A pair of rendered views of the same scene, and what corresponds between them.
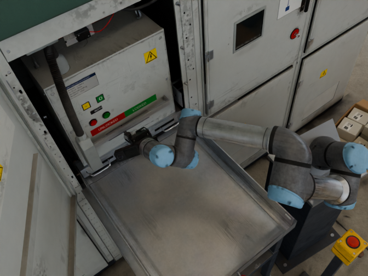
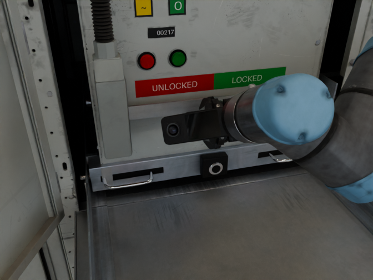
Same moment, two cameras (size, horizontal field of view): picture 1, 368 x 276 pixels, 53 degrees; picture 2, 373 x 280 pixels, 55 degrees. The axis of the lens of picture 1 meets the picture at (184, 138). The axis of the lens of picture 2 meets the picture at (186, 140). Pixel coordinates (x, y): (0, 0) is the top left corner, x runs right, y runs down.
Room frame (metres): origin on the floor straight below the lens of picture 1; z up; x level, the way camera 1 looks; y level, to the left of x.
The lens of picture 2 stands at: (0.37, 0.10, 1.35)
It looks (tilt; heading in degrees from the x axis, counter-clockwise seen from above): 30 degrees down; 16
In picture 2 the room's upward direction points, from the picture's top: straight up
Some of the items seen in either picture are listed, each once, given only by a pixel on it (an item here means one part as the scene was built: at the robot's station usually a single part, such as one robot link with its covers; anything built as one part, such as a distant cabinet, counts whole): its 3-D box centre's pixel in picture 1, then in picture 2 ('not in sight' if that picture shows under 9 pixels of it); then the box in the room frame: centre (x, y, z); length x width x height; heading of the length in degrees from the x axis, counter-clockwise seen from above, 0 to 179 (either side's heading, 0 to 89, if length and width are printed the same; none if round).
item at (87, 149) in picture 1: (88, 150); (112, 104); (0.87, 0.38, 1.09); 0.08 x 0.05 x 0.17; 31
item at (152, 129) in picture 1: (131, 139); (208, 156); (1.05, 0.24, 0.89); 0.54 x 0.05 x 0.06; 121
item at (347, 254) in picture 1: (349, 247); not in sight; (0.46, -0.56, 0.85); 0.08 x 0.08 x 0.10; 31
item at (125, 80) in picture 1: (121, 104); (215, 51); (1.04, 0.23, 1.15); 0.48 x 0.01 x 0.48; 121
